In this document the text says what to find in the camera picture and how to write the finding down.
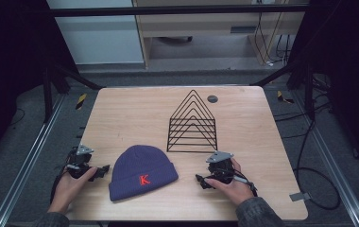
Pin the black metal stand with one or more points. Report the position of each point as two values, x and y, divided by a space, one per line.
54 85
297 78

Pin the person's left hand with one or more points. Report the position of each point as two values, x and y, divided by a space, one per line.
70 189

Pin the grey round table grommet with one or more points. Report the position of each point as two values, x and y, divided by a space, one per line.
212 99

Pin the yellow black striped tape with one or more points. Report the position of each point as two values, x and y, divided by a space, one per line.
81 101
283 98

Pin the white cabinet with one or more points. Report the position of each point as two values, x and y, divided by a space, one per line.
99 34

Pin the black metal frame bar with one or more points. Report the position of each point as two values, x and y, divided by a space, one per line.
174 10

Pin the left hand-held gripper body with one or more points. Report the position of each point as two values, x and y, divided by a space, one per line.
79 160

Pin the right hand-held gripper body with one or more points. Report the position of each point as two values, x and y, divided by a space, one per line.
221 167

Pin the aluminium floor rail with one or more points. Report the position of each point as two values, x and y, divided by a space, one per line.
335 164
26 160

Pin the purple knit beanie red letter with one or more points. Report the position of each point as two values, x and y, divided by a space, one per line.
140 171

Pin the grey tape piece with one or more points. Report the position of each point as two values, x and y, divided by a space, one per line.
299 196

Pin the light wooden desk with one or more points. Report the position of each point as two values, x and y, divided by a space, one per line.
199 25

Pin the person's right hand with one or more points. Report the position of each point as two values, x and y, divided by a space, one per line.
235 189

